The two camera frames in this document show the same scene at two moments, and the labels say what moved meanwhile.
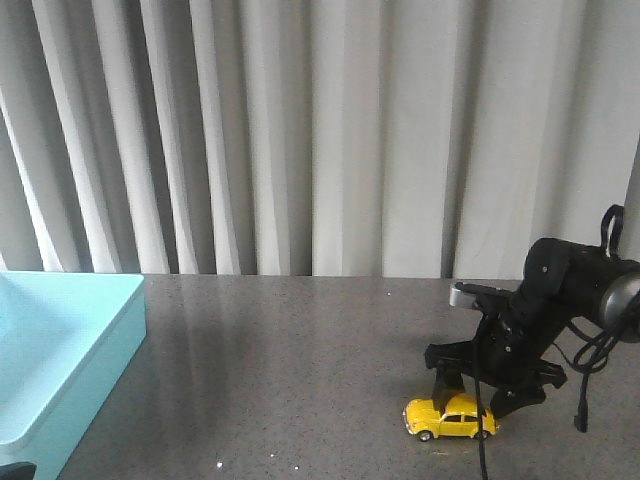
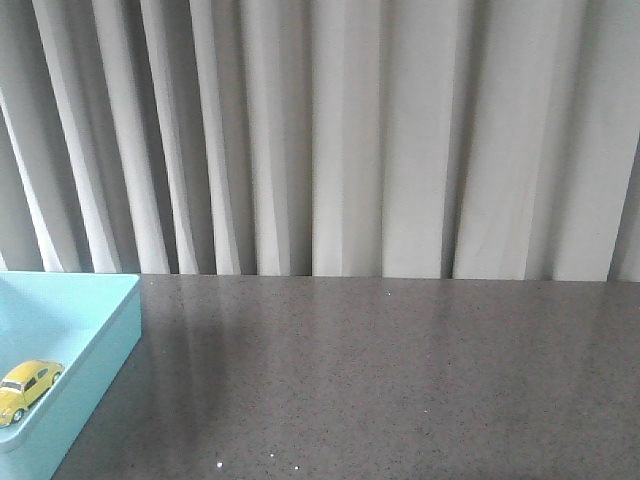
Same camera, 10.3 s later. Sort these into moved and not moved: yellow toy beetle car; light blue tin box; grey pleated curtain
Moved: yellow toy beetle car
Not moved: light blue tin box; grey pleated curtain
